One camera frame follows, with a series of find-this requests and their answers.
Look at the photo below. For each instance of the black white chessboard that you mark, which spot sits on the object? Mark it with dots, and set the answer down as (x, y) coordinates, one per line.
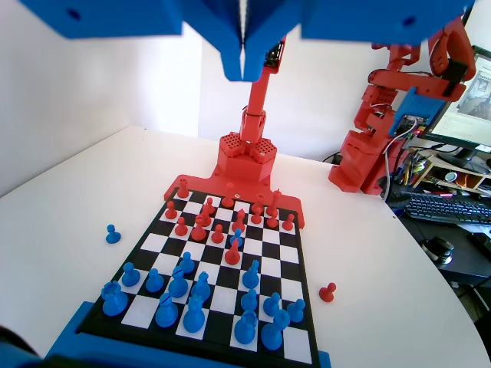
(276, 260)

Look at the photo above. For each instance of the blue arm base plate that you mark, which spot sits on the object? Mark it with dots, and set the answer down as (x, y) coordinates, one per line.
(69, 345)

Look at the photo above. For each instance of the blue rook chess piece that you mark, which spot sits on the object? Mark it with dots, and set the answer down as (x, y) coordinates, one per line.
(245, 331)
(114, 303)

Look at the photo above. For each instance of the blue king chess piece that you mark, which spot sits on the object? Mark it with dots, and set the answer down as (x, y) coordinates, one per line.
(273, 337)

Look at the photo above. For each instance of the black computer mouse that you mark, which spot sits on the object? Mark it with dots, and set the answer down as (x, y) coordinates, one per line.
(437, 249)

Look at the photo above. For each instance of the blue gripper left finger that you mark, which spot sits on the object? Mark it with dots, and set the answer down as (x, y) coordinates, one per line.
(134, 17)

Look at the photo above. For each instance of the black camera circuit board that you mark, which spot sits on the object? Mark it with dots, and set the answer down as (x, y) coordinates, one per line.
(275, 55)

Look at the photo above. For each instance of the blue circuit board holder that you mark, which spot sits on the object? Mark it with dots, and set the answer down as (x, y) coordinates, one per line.
(418, 105)

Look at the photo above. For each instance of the black side desk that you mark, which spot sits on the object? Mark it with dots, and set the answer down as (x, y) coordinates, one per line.
(472, 264)

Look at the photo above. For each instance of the blue pawn chess piece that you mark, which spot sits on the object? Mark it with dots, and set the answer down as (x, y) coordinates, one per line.
(130, 278)
(296, 312)
(154, 283)
(236, 237)
(271, 306)
(249, 303)
(186, 266)
(112, 237)

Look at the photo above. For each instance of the red arm base plate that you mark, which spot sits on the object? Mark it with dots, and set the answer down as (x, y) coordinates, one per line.
(203, 183)

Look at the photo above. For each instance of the red robot arm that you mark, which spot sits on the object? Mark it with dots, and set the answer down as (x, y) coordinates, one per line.
(255, 99)

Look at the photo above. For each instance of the wooden desk organizer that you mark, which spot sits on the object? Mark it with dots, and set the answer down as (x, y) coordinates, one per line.
(441, 163)

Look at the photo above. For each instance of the black computer keyboard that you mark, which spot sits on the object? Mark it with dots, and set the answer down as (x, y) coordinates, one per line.
(445, 209)

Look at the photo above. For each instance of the red pawn chess piece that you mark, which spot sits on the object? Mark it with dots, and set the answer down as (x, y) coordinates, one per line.
(272, 222)
(170, 212)
(327, 294)
(288, 224)
(217, 237)
(209, 202)
(256, 216)
(180, 230)

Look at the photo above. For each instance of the black computer monitor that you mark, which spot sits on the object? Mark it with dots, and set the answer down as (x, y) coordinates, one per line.
(472, 99)

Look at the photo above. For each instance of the blue knight chess piece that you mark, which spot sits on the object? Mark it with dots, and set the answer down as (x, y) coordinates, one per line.
(200, 291)
(250, 278)

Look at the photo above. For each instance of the blue bishop chess piece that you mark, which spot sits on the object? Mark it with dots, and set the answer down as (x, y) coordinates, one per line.
(166, 314)
(177, 287)

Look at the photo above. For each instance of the blue queen chess piece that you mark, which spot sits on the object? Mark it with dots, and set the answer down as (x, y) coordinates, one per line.
(195, 322)

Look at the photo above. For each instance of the red bishop chess piece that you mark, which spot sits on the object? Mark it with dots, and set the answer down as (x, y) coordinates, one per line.
(198, 232)
(239, 224)

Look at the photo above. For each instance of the red rook chess piece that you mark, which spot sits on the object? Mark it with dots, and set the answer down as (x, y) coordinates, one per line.
(183, 189)

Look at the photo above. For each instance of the red king chess piece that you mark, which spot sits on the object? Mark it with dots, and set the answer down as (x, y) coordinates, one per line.
(273, 207)

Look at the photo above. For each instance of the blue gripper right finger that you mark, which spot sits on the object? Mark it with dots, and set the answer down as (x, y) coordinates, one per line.
(345, 17)

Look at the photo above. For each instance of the red queen chess piece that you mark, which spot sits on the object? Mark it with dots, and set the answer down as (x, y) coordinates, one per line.
(229, 199)

